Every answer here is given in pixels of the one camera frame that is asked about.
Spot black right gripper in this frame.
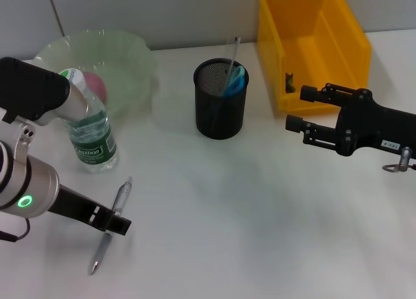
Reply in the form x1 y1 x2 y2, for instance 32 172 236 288
285 83 416 157

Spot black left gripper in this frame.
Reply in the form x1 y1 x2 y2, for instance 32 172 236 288
47 183 133 237

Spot grey silver ballpoint pen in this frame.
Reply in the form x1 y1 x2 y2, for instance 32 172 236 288
89 175 134 276

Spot green plastic wrapper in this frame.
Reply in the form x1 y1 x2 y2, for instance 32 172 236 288
285 72 297 94

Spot clear water bottle green label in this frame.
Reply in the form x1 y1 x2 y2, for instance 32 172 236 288
59 68 120 174

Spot blue capped scissors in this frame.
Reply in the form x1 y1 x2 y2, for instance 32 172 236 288
222 64 247 98

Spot clear plastic ruler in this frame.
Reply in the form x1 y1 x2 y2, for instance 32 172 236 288
222 35 242 98

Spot pink peach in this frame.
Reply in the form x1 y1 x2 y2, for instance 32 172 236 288
83 71 108 102

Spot black mesh pen holder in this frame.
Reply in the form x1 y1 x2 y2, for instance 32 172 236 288
194 58 250 139

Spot translucent green fruit plate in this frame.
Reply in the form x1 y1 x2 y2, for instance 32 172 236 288
32 29 159 118

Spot yellow plastic bin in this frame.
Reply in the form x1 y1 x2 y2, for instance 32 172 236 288
256 0 372 113

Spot right gripper cable with plug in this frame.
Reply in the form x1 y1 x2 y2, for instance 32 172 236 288
382 146 416 174

